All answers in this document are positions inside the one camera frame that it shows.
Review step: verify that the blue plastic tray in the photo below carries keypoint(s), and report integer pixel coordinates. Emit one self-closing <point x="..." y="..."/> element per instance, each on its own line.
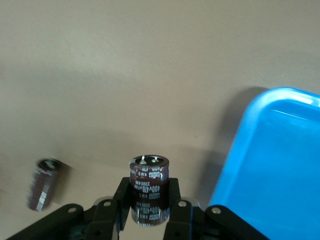
<point x="275" y="162"/>

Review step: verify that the brown table mat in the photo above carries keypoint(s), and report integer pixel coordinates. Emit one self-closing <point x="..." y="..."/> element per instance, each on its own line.
<point x="125" y="75"/>

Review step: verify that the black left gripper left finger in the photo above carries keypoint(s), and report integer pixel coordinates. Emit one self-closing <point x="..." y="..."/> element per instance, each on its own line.
<point x="105" y="217"/>

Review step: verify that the short dark brown capacitor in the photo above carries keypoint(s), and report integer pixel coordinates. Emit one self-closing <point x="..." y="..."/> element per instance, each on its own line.
<point x="148" y="180"/>

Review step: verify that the long dark brown capacitor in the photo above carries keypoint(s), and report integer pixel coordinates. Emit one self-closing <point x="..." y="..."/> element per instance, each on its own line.
<point x="41" y="185"/>

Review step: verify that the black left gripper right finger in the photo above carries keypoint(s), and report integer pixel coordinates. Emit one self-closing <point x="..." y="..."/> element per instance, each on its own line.
<point x="185" y="220"/>

